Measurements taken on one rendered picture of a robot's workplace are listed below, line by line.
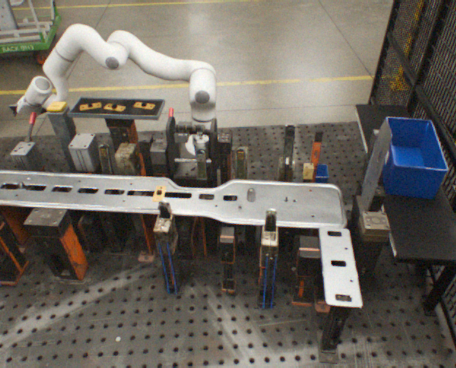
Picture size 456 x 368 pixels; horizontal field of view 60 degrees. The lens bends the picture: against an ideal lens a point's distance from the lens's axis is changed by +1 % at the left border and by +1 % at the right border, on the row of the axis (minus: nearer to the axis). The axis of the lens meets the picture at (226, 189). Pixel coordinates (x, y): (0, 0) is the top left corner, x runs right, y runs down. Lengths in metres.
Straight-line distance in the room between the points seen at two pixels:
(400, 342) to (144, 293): 0.91
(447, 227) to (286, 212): 0.51
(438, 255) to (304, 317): 0.50
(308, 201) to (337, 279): 0.33
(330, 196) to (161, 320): 0.75
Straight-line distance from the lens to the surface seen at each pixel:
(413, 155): 1.69
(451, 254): 1.36
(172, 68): 1.78
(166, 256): 1.38
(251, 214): 1.36
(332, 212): 1.40
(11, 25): 5.61
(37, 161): 1.81
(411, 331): 1.56
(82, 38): 1.79
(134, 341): 1.47
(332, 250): 1.29
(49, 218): 1.46
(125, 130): 1.70
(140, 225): 1.53
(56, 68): 1.89
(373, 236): 1.33
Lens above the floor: 1.98
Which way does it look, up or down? 42 degrees down
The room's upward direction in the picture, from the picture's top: 2 degrees counter-clockwise
